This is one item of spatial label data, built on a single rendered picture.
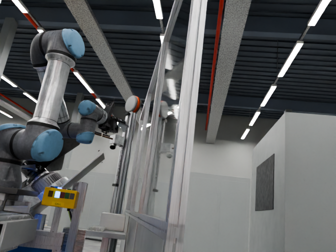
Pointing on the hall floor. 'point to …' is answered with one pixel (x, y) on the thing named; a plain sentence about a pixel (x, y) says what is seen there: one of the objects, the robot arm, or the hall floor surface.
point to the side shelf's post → (104, 244)
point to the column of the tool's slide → (115, 203)
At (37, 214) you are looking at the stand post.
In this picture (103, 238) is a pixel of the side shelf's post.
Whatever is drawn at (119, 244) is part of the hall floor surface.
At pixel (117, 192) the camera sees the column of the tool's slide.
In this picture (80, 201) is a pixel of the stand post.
